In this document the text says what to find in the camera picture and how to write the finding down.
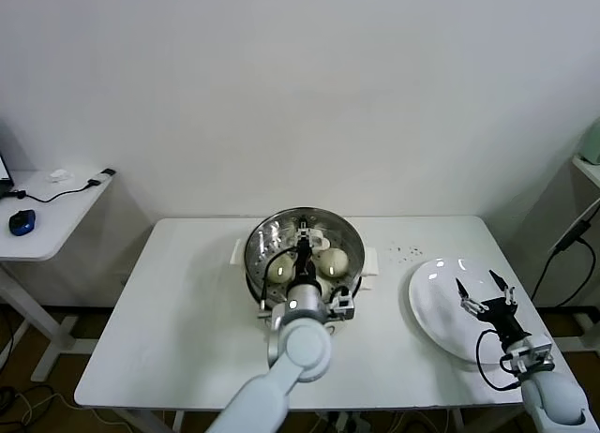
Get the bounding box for black laptop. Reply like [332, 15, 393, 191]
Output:
[0, 156, 14, 195]

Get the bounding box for black desk cable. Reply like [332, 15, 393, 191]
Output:
[0, 169, 116, 204]

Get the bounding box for white round plate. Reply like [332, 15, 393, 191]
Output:
[407, 258, 533, 365]

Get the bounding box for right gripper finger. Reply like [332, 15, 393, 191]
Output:
[456, 277, 488, 315]
[488, 270, 517, 307]

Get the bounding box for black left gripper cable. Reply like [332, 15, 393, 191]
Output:
[256, 246, 301, 321]

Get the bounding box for white power strip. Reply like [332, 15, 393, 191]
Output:
[318, 411, 371, 433]

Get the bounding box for blue computer mouse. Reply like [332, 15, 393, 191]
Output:
[7, 209, 38, 237]

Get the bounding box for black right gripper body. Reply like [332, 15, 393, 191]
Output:
[481, 297, 533, 346]

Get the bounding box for black power adapter cable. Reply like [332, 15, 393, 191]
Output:
[529, 207, 596, 307]

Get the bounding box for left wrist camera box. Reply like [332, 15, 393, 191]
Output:
[327, 286, 356, 320]

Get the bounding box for white side desk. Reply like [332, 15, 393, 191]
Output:
[0, 170, 116, 382]

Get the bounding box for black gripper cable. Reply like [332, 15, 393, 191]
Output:
[256, 246, 301, 321]
[475, 329, 521, 391]

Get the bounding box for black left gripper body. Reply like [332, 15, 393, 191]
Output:
[293, 241, 316, 288]

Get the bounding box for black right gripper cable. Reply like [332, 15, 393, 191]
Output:
[475, 329, 521, 391]

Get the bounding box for pale green appliance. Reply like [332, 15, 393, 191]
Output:
[578, 118, 600, 165]

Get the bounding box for scattered dark crumbs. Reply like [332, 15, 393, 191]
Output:
[386, 245, 423, 263]

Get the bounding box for white shelf table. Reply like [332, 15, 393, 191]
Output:
[569, 154, 600, 190]

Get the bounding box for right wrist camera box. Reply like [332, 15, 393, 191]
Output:
[501, 336, 554, 373]

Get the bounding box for stainless steel steamer basket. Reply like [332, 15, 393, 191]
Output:
[229, 206, 379, 312]

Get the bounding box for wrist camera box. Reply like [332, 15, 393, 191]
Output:
[327, 286, 356, 320]
[501, 336, 554, 373]

